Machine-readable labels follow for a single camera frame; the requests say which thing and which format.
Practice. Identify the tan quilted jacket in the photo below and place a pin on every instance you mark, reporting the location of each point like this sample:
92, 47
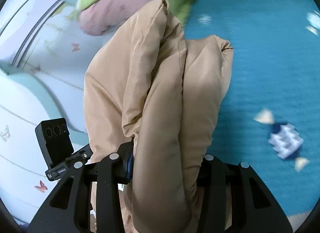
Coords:
150, 85

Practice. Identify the mint green bed frame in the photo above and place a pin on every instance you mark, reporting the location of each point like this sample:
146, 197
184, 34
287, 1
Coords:
44, 97

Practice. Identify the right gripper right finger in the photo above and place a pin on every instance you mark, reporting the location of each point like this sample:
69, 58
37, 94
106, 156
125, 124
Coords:
232, 198

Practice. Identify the pink folded quilt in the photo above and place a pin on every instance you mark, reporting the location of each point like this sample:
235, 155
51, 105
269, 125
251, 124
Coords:
103, 15

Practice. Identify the teal quilted bed mat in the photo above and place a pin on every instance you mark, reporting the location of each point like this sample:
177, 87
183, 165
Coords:
275, 67

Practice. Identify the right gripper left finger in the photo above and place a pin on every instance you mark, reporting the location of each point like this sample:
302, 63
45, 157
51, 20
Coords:
67, 208

